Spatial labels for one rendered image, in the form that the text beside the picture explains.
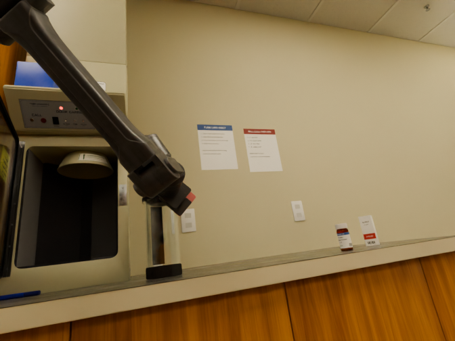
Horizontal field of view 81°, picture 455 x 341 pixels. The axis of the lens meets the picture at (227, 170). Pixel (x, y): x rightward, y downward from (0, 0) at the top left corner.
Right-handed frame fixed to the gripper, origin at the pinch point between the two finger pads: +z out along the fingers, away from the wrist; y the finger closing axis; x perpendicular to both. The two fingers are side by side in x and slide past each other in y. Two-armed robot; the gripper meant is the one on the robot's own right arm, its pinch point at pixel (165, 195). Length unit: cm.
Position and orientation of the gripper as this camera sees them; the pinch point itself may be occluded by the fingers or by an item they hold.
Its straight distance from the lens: 76.1
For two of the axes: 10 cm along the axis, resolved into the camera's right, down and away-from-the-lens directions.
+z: -2.8, 3.3, 9.0
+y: -7.8, -6.3, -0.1
